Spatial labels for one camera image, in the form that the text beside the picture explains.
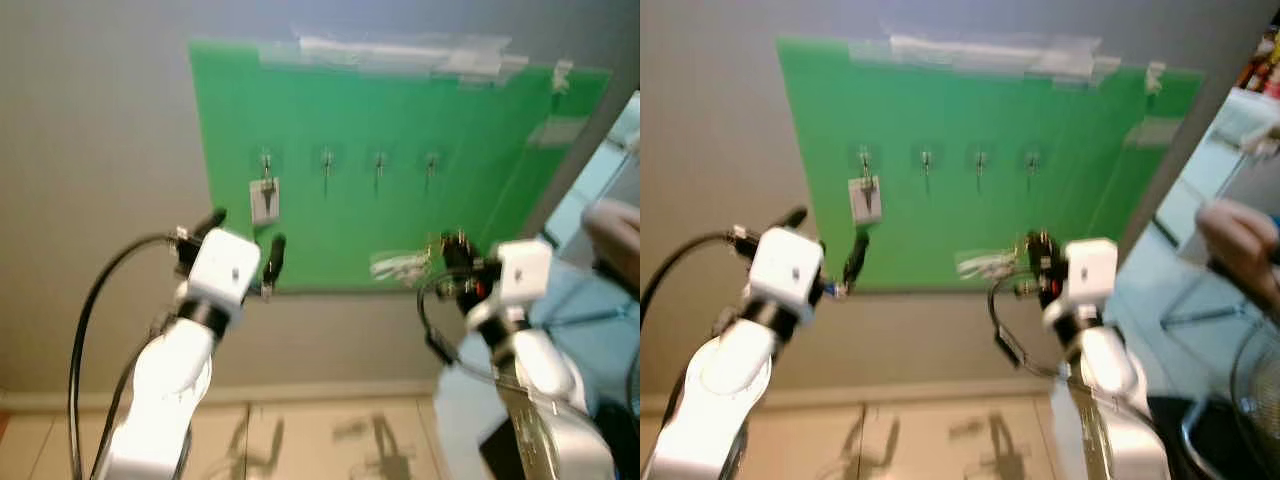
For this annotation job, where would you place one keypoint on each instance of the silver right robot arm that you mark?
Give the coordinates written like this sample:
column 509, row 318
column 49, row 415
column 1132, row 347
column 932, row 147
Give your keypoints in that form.
column 540, row 370
column 1110, row 370

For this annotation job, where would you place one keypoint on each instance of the person's hand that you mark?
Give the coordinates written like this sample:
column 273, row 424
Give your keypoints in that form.
column 615, row 235
column 1240, row 245

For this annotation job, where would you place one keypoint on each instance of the clear tape piece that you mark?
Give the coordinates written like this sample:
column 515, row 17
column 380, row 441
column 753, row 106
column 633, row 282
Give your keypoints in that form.
column 560, row 130
column 562, row 75
column 1155, row 75
column 1150, row 132

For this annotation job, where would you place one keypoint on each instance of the long clear tape strip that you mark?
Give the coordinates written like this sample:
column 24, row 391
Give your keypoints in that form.
column 400, row 55
column 990, row 55

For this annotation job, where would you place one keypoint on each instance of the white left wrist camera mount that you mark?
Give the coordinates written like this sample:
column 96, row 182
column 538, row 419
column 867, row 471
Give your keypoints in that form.
column 790, row 265
column 225, row 265

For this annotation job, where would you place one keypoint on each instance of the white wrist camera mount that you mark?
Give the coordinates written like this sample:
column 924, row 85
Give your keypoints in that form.
column 525, row 270
column 790, row 265
column 1090, row 270
column 225, row 265

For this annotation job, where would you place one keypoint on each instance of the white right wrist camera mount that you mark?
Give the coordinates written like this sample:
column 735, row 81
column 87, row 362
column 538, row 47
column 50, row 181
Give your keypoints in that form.
column 1090, row 270
column 525, row 270

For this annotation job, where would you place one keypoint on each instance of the green wall board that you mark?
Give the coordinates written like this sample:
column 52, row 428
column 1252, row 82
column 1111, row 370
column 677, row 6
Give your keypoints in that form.
column 1060, row 190
column 480, row 200

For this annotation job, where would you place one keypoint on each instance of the clear adhesive wall hook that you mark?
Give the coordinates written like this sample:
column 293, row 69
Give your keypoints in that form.
column 431, row 162
column 980, row 162
column 265, row 160
column 864, row 160
column 1031, row 162
column 926, row 160
column 379, row 162
column 326, row 160

